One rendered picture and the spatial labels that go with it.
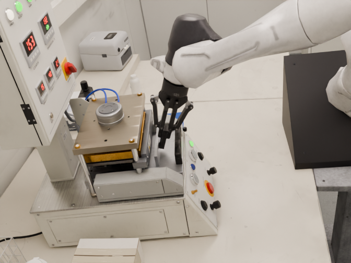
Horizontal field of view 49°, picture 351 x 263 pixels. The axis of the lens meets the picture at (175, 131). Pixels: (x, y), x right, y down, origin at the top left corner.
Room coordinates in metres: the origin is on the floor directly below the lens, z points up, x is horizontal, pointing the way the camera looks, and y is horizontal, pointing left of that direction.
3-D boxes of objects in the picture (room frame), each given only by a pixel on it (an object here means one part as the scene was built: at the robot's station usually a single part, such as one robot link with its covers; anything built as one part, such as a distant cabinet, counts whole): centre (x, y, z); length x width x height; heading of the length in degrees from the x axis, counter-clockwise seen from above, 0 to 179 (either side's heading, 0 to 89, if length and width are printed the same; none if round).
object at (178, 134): (0.96, 0.00, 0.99); 0.15 x 0.02 x 0.04; 174
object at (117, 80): (1.81, 0.38, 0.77); 0.84 x 0.30 x 0.04; 166
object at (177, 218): (1.00, 0.17, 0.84); 0.53 x 0.37 x 0.17; 84
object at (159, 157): (0.98, 0.13, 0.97); 0.30 x 0.22 x 0.08; 84
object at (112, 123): (1.01, 0.21, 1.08); 0.31 x 0.24 x 0.13; 174
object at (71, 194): (0.99, 0.21, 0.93); 0.46 x 0.35 x 0.01; 84
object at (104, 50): (2.10, 0.31, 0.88); 0.25 x 0.20 x 0.17; 70
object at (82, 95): (1.22, 0.29, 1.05); 0.15 x 0.05 x 0.15; 174
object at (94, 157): (0.99, 0.18, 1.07); 0.22 x 0.17 x 0.10; 174
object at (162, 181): (0.84, 0.13, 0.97); 0.25 x 0.05 x 0.07; 84
